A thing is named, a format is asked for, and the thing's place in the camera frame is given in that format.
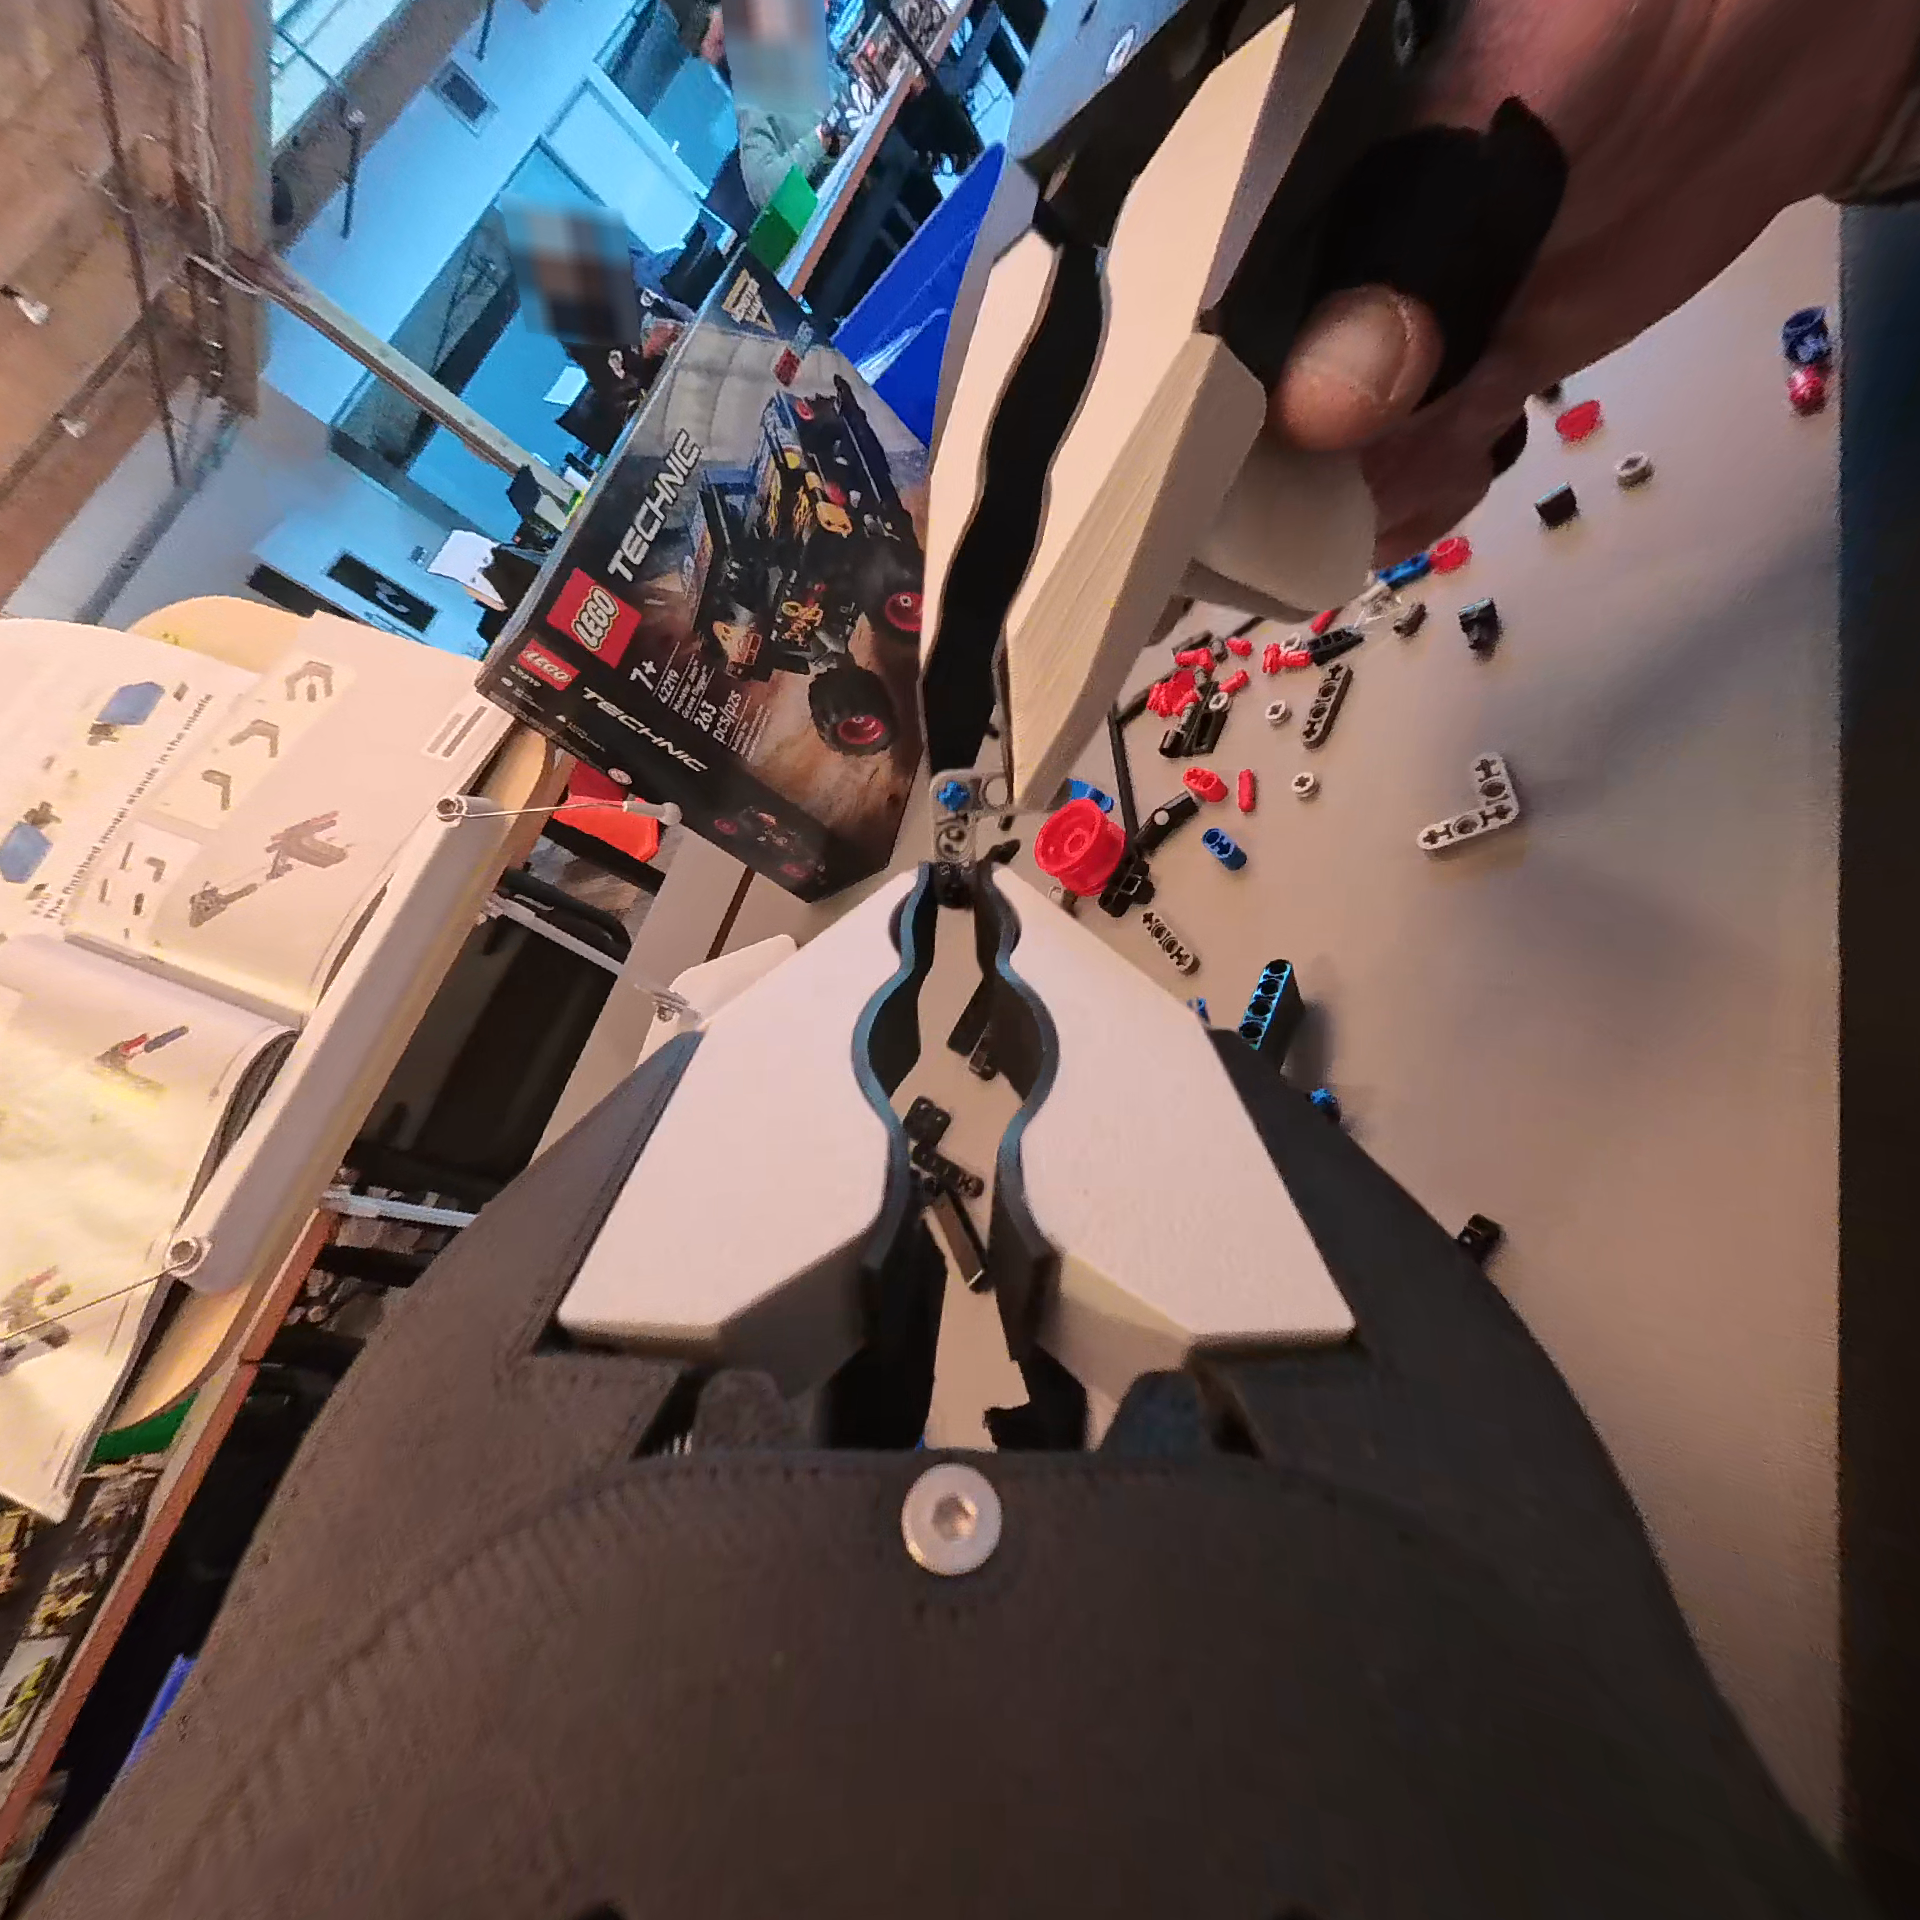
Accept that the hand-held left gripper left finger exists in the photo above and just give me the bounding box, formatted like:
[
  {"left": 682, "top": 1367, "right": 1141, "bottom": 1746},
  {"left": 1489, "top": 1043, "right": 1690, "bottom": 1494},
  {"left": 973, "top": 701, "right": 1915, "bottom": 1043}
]
[{"left": 557, "top": 861, "right": 923, "bottom": 1444}]

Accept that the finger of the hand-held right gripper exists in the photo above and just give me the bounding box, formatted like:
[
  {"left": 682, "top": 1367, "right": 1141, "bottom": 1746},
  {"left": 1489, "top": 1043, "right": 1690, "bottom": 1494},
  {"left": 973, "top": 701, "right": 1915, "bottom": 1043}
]
[
  {"left": 1001, "top": 0, "right": 1375, "bottom": 798},
  {"left": 920, "top": 231, "right": 1114, "bottom": 781}
]

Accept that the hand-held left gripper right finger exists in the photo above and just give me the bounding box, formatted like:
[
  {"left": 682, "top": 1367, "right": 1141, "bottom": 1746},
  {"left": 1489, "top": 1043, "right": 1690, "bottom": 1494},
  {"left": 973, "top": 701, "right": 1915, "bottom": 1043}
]
[{"left": 983, "top": 861, "right": 1360, "bottom": 1448}]

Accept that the light grey angled beam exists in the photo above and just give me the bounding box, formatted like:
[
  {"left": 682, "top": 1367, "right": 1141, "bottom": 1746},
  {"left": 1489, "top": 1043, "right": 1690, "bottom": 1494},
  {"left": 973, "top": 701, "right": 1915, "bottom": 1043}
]
[
  {"left": 1416, "top": 751, "right": 1521, "bottom": 856},
  {"left": 928, "top": 768, "right": 1010, "bottom": 869}
]

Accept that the grey desk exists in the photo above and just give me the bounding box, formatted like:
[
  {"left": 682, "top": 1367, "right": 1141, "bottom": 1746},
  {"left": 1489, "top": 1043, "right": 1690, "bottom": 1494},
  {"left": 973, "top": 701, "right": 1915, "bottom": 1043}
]
[{"left": 533, "top": 194, "right": 1847, "bottom": 1854}]

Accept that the person's right hand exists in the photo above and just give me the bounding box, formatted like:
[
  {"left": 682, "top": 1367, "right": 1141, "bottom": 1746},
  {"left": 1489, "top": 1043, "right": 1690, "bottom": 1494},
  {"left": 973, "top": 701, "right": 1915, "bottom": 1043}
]
[{"left": 1277, "top": 0, "right": 1920, "bottom": 567}]

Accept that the blue plastic bin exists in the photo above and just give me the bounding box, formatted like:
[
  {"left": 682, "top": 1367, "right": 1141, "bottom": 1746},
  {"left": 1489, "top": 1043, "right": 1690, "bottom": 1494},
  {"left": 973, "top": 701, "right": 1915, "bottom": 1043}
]
[{"left": 831, "top": 142, "right": 1010, "bottom": 443}]

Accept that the pile of small toy pins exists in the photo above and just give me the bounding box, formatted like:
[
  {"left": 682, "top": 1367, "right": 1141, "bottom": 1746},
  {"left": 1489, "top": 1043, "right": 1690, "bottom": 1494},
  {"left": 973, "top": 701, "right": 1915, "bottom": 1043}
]
[{"left": 1143, "top": 304, "right": 1839, "bottom": 781}]

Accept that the toy set box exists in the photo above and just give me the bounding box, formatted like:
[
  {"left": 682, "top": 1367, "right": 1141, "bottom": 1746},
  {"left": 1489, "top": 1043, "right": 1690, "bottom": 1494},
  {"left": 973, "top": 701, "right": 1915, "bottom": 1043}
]
[{"left": 479, "top": 246, "right": 934, "bottom": 902}]

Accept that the green plastic crate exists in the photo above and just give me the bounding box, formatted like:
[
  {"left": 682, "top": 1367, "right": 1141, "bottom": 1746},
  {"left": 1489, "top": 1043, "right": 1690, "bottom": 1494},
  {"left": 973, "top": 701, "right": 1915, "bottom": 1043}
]
[{"left": 747, "top": 165, "right": 819, "bottom": 272}]

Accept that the red wheel hub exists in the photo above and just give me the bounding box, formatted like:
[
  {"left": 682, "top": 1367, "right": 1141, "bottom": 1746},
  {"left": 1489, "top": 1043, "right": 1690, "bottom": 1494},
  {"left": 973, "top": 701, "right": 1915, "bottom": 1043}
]
[{"left": 1033, "top": 798, "right": 1130, "bottom": 900}]

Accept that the instruction booklet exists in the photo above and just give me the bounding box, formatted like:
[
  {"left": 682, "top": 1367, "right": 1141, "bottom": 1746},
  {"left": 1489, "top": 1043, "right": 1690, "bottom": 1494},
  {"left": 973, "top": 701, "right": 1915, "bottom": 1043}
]
[{"left": 0, "top": 644, "right": 519, "bottom": 1520}]

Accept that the large instruction sheet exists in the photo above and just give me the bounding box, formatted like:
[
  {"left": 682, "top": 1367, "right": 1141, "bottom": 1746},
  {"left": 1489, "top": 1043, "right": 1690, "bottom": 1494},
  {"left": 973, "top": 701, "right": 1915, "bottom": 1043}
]
[{"left": 0, "top": 619, "right": 271, "bottom": 962}]

